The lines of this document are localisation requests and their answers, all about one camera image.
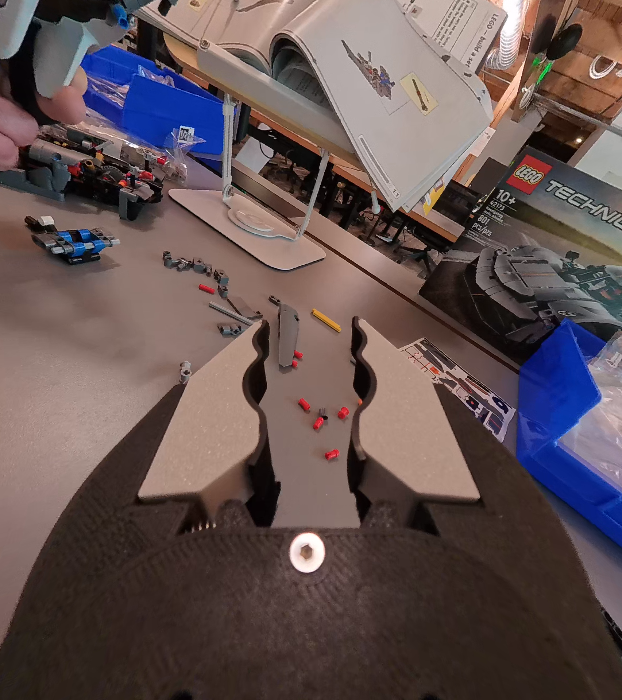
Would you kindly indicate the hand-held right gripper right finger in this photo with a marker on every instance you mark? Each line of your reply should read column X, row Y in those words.
column 415, row 437

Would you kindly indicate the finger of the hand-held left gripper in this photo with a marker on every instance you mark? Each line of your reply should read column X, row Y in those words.
column 64, row 54

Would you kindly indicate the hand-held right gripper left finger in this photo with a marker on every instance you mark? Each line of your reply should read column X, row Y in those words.
column 207, row 437

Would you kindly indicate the blue and grey lego assembly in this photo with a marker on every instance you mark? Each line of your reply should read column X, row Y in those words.
column 78, row 243

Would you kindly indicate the small light grey lego connector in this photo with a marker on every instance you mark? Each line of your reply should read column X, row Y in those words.
column 185, row 373

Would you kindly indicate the lego sticker sheet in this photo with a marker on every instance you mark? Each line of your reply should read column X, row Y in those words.
column 464, row 388

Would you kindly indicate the scattered red lego pins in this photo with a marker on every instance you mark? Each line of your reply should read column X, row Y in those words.
column 317, row 423

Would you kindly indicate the lego car chassis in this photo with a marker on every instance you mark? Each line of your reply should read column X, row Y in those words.
column 97, row 175

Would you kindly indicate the long grey lego axle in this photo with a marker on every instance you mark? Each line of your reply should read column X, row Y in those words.
column 231, row 314

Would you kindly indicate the long grey lego panel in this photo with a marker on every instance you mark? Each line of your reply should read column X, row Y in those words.
column 288, row 333

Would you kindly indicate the dark grey flat lego plate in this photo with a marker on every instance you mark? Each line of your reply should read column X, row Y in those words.
column 245, row 307

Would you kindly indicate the yellow lego beam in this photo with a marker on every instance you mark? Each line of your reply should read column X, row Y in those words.
column 326, row 320

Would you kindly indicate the cluster of grey lego connectors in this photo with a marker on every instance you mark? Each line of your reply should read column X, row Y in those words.
column 201, row 267

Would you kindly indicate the lego set box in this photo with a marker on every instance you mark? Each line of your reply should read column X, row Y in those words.
column 562, row 273

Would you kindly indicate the small black lego parts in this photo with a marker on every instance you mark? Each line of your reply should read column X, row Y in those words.
column 620, row 642

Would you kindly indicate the lego instruction booklet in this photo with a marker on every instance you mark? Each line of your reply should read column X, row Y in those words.
column 398, row 82

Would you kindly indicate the white book stand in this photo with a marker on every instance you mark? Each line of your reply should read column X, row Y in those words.
column 267, row 240

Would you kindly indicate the grey lego bracket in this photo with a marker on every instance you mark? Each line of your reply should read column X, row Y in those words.
column 230, row 328

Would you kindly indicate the silver ventilation duct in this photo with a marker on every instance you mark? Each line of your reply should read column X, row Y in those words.
column 512, row 33

